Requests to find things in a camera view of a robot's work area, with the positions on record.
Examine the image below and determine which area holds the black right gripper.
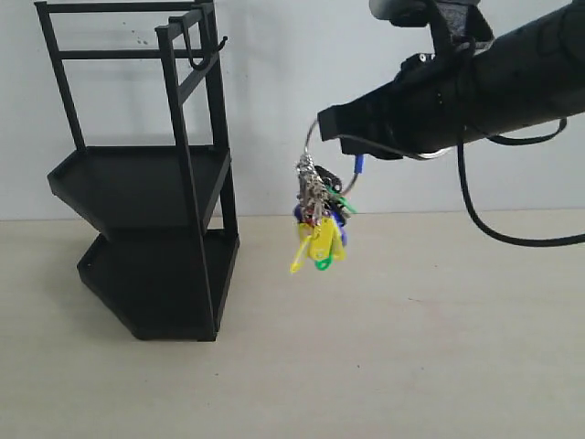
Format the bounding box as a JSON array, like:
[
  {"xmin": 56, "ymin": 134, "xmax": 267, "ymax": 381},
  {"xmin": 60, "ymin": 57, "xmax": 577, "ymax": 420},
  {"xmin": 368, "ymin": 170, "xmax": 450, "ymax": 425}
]
[{"xmin": 317, "ymin": 52, "xmax": 475, "ymax": 160}]

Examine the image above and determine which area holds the key ring with colourful tags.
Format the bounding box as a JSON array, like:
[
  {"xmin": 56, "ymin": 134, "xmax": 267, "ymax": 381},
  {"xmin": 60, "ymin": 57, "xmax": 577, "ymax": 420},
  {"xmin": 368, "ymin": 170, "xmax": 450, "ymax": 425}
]
[{"xmin": 290, "ymin": 120, "xmax": 364, "ymax": 273}]

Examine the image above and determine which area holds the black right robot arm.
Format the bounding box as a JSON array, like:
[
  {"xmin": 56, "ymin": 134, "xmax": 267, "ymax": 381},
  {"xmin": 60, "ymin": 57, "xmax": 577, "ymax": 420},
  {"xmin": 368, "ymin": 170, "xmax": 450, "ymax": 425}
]
[{"xmin": 317, "ymin": 1, "xmax": 584, "ymax": 160}]

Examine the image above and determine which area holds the black metal hook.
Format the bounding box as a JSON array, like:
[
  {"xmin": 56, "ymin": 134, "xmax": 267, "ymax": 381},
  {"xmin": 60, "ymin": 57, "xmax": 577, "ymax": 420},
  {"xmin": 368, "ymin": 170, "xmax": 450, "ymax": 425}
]
[{"xmin": 168, "ymin": 16, "xmax": 229, "ymax": 71}]

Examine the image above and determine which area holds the black two-tier shelf rack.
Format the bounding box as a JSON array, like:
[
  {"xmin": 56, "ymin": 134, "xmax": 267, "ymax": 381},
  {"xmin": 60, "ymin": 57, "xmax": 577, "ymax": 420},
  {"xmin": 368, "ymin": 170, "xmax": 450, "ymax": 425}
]
[{"xmin": 35, "ymin": 1, "xmax": 239, "ymax": 342}]

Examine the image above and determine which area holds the black cable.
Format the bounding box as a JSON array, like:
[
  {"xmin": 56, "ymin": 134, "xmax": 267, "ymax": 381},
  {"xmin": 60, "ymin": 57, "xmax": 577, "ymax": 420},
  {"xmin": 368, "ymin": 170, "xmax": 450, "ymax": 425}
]
[{"xmin": 337, "ymin": 36, "xmax": 585, "ymax": 248}]

